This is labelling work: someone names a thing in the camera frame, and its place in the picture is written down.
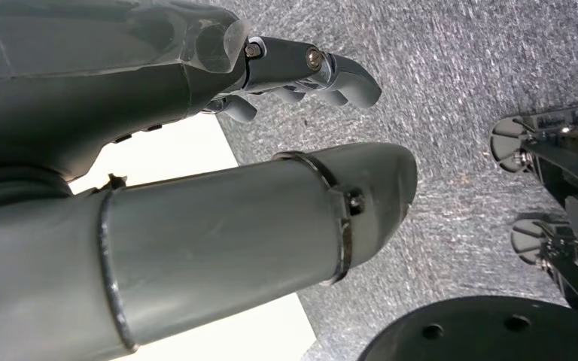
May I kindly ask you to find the black round plate with holes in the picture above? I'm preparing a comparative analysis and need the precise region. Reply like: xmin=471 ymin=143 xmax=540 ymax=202
xmin=357 ymin=295 xmax=578 ymax=361

